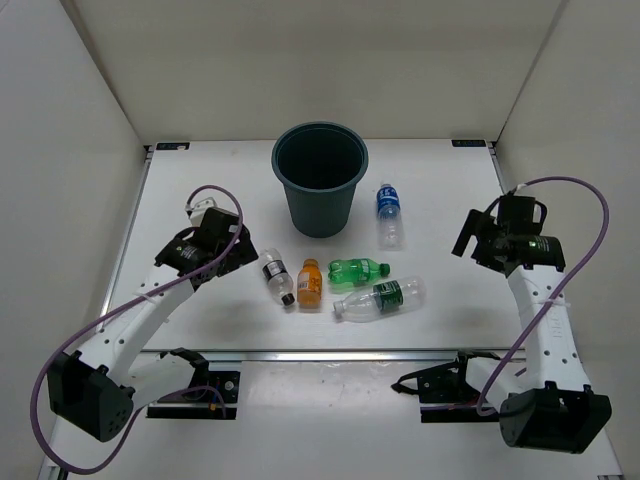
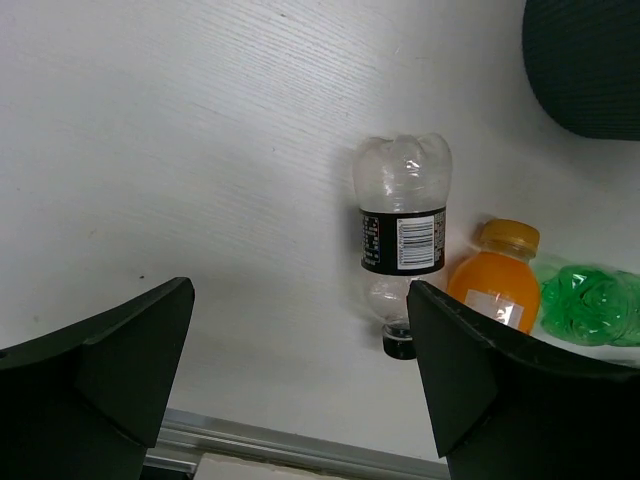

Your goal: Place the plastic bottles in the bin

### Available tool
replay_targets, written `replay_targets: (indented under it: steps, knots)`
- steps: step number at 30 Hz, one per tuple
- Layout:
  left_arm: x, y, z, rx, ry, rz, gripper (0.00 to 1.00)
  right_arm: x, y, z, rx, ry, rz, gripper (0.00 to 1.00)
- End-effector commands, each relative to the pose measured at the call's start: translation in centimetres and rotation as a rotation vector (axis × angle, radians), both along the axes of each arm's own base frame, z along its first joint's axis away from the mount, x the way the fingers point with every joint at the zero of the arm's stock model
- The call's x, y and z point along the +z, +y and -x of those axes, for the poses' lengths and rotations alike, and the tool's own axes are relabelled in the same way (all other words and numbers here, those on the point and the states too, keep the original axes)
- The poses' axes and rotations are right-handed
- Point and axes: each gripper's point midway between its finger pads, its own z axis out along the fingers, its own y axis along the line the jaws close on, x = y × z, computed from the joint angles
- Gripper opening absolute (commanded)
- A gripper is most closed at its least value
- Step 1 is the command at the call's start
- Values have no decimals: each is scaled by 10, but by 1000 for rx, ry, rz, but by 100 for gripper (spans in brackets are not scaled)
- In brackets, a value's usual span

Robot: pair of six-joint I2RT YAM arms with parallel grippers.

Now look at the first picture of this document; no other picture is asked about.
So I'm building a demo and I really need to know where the black label clear bottle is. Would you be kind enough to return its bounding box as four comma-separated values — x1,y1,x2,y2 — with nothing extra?
259,248,295,307

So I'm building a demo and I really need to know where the orange juice bottle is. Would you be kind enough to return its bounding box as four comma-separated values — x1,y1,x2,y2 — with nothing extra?
297,258,322,309

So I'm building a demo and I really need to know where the blue label water bottle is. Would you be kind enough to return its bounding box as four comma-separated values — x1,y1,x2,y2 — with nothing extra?
376,183,404,250

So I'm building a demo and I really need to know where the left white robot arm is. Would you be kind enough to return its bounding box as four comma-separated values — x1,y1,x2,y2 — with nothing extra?
47,207,258,442

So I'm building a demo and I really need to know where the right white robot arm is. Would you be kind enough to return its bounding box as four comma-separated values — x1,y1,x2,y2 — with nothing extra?
392,193,612,454

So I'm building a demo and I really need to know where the dark green plastic bin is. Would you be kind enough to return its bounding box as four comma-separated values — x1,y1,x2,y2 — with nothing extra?
271,121,369,238

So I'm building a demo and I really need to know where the right black table label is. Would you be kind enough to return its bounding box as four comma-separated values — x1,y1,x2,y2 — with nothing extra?
451,139,486,148

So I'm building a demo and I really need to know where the black table label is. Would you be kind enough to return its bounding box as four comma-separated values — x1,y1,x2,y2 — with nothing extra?
451,139,486,148
155,142,190,151

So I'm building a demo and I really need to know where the left black table label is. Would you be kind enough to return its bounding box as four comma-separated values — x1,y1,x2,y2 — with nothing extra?
155,142,190,151

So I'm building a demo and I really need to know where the green label clear bottle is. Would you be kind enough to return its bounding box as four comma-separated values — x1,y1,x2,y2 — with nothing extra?
333,276,426,323

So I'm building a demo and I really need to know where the green soda bottle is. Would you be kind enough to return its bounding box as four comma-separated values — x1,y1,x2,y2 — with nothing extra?
328,258,391,288

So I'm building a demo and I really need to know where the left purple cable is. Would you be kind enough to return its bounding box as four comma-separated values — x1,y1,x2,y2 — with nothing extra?
30,185,246,475

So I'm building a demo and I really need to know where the purple cable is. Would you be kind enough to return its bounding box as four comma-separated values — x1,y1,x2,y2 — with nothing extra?
474,176,610,417
30,185,246,475

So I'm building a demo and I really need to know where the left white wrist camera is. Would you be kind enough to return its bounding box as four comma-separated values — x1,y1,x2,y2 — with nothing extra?
185,197,217,227

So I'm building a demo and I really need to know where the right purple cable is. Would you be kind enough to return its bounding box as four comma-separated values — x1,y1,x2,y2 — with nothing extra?
474,176,610,417

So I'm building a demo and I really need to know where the aluminium table rail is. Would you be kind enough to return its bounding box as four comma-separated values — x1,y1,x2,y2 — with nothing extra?
139,349,526,363

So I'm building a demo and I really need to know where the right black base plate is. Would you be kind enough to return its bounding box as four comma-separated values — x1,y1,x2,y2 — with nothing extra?
417,365,498,424

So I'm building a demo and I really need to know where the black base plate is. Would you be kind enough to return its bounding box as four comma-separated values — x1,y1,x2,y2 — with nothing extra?
417,365,498,424
146,366,241,421

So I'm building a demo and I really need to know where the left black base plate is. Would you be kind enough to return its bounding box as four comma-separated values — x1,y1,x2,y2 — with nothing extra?
146,366,241,421

